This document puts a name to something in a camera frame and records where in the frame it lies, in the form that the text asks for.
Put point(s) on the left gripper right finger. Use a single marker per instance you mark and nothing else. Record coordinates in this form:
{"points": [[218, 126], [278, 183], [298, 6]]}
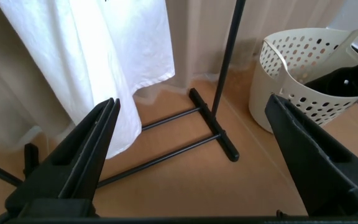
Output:
{"points": [[328, 174]]}

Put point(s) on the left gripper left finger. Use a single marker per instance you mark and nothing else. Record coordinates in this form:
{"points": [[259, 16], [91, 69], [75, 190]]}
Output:
{"points": [[73, 174]]}

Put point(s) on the white printed t-shirt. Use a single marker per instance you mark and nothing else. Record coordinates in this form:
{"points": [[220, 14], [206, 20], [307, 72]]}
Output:
{"points": [[89, 46]]}

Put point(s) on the white laundry basket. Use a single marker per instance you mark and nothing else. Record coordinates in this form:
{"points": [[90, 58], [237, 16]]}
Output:
{"points": [[291, 87]]}

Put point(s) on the black clothes rack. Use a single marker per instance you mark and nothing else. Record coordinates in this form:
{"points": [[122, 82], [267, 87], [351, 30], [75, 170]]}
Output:
{"points": [[216, 127]]}

